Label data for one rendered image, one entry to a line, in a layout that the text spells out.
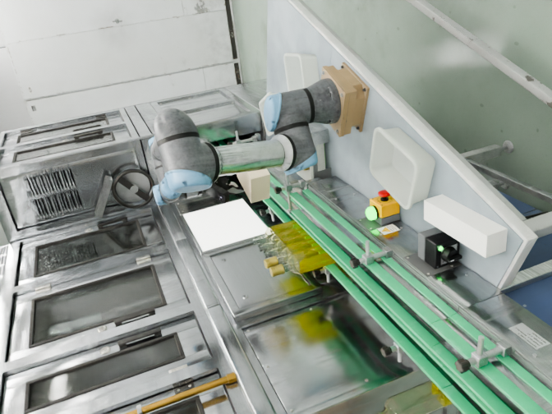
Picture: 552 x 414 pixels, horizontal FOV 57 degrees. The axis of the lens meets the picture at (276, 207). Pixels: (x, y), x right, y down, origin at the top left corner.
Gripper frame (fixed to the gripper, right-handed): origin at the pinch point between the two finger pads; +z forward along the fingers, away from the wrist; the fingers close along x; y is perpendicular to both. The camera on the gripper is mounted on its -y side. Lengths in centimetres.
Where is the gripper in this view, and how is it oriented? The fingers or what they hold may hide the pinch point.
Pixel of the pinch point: (248, 176)
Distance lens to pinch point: 193.4
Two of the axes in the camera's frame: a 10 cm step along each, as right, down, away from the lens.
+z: 9.3, -2.6, 2.8
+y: -3.8, -6.6, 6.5
